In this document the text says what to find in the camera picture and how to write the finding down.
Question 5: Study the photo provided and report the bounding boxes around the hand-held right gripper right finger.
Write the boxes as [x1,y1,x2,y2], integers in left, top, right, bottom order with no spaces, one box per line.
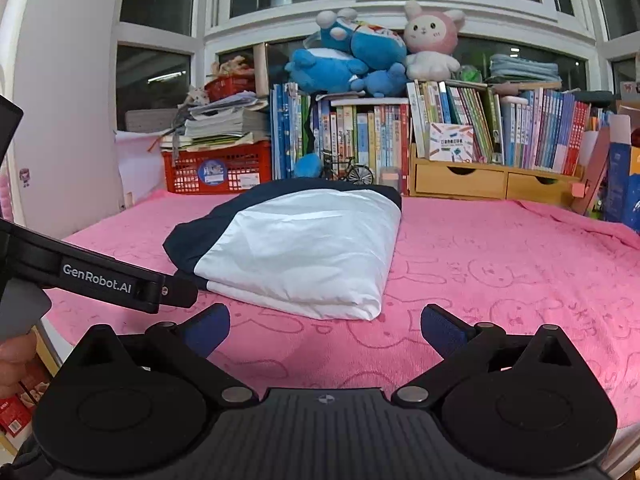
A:
[391,302,584,407]

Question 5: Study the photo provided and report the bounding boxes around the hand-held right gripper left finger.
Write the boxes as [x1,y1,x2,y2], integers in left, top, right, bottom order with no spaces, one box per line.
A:
[69,302,261,407]

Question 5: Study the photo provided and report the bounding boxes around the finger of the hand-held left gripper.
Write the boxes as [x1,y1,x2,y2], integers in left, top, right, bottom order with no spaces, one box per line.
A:
[159,273,200,310]

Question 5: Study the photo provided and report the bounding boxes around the white and navy jacket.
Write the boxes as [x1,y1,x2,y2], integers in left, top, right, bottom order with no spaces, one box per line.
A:
[163,180,404,322]

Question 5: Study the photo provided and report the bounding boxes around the person's left hand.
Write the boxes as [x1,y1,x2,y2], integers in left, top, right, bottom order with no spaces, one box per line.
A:
[0,332,39,401]

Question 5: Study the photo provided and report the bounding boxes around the pink rabbit print blanket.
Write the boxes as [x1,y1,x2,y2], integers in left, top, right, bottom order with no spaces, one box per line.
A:
[42,187,640,432]

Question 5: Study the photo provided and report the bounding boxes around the white paper sheet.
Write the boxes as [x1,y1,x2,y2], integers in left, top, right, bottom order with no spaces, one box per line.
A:
[114,129,167,207]

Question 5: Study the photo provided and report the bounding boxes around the red plastic crate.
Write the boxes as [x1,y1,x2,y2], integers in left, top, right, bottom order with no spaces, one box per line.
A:
[161,141,274,195]

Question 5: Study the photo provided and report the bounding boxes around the wooden drawer organizer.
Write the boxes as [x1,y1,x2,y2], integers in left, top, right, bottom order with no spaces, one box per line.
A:
[408,142,584,209]

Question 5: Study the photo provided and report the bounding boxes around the red printed box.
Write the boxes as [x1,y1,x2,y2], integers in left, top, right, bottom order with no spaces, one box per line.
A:
[0,395,37,437]

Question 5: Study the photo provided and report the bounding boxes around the grey board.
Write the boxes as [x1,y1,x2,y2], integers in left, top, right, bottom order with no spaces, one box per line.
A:
[125,109,176,134]

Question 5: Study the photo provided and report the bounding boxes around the stack of papers and booklets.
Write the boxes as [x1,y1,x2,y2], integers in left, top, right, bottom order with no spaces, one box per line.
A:
[160,90,272,154]

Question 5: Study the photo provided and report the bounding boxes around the black model bicycle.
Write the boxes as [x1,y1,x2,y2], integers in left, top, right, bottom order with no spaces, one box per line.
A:
[320,148,375,186]

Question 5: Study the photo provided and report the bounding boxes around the blue plush ball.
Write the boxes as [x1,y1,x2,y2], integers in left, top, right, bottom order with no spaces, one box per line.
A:
[293,153,324,179]

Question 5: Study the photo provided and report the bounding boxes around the white printed carton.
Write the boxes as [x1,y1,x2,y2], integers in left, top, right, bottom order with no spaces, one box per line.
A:
[428,122,475,163]

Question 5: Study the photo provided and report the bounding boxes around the row of colourful books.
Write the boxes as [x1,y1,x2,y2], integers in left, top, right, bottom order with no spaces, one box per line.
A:
[270,80,614,182]

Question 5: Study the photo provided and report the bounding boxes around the small red basket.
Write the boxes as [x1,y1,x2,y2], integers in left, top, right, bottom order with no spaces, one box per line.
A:
[205,75,254,103]

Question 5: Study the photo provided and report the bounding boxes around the brown cardboard sheet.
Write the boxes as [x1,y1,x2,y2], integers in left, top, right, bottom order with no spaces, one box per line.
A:
[575,127,619,217]

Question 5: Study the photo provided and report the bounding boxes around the blue cardboard box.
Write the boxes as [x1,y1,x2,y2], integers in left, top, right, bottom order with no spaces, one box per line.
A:
[604,114,640,234]

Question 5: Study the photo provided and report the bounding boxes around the small blue plush toy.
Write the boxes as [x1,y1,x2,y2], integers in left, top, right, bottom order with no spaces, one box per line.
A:
[350,62,407,99]

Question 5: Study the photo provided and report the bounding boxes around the light blue folder stack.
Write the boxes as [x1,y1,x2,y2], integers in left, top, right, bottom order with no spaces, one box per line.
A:
[489,53,562,84]

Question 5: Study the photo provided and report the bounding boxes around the pink bunny plush toy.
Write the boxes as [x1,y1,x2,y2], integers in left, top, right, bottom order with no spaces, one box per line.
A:
[402,0,467,82]

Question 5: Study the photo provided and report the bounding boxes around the blue cat plush toy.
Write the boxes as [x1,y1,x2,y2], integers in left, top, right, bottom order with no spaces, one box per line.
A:
[316,7,407,72]

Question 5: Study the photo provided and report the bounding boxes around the black bag strap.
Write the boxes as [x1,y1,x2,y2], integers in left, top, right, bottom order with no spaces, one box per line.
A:
[299,94,322,155]

